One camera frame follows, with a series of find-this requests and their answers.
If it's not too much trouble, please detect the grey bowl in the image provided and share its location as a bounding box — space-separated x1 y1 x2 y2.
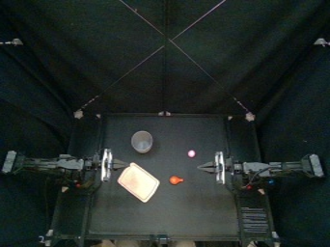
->
129 129 155 154

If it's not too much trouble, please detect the beige cutting board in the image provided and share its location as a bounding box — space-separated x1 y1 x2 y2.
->
116 162 161 204

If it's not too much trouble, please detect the orange toy fruit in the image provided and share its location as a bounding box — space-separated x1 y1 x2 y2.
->
167 175 185 186

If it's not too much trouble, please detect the grey striped panel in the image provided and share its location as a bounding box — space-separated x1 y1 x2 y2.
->
239 206 268 234

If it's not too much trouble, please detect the metal table clamp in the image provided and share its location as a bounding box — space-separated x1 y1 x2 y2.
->
37 229 54 247
148 233 171 244
270 231 282 247

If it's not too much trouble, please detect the thin diagonal cord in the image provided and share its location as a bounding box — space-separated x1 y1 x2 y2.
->
117 0 250 114
79 0 228 112

